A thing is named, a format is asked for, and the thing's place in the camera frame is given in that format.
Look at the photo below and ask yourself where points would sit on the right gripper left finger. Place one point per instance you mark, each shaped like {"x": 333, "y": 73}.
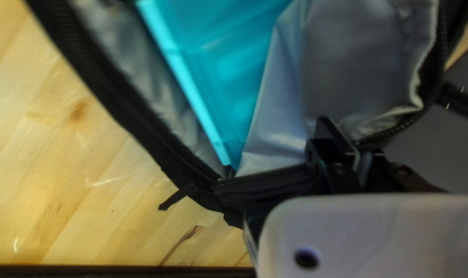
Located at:
{"x": 332, "y": 162}

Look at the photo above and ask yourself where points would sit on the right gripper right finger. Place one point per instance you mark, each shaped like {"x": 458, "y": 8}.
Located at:
{"x": 388, "y": 177}

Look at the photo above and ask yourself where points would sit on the black backpack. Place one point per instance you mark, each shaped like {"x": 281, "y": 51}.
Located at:
{"x": 334, "y": 58}

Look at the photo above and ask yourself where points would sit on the translucent teal lunch box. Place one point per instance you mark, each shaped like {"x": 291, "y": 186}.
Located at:
{"x": 218, "y": 58}

